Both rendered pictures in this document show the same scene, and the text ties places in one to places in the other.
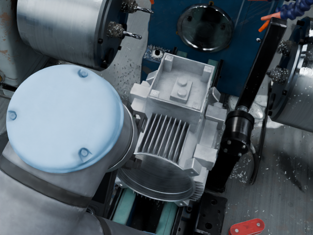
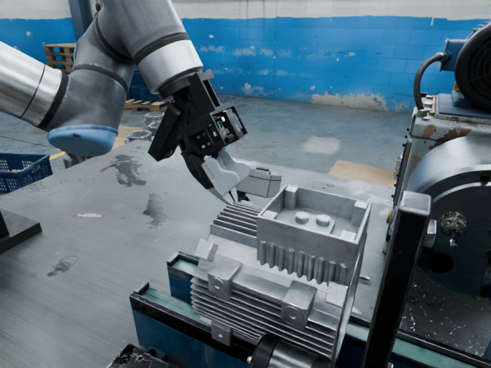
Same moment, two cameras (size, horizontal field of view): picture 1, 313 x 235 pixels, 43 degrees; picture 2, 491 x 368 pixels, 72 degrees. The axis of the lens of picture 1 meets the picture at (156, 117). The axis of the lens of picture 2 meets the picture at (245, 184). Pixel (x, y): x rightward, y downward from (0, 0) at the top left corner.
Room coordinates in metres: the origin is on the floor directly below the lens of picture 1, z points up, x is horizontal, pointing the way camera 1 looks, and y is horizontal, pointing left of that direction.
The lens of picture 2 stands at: (0.53, -0.41, 1.36)
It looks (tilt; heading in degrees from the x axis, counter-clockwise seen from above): 27 degrees down; 108
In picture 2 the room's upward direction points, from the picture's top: straight up
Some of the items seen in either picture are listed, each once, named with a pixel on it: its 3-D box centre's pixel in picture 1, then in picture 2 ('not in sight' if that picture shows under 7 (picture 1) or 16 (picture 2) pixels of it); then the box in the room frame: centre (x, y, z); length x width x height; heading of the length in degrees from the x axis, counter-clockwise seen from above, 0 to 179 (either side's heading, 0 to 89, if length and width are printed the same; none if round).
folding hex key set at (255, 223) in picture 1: (246, 229); not in sight; (0.39, -0.25, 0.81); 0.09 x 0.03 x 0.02; 115
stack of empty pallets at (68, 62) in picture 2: not in sight; (88, 69); (-4.51, 5.17, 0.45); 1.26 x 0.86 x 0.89; 172
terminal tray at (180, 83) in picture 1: (179, 93); (313, 232); (0.50, -0.04, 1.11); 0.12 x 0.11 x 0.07; 171
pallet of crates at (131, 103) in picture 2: not in sight; (136, 81); (-3.01, 4.56, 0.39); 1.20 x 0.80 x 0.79; 0
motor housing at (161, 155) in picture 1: (167, 137); (281, 277); (0.46, -0.03, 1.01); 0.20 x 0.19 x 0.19; 171
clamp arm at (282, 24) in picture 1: (257, 72); (380, 330); (0.57, -0.18, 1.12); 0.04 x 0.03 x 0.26; 171
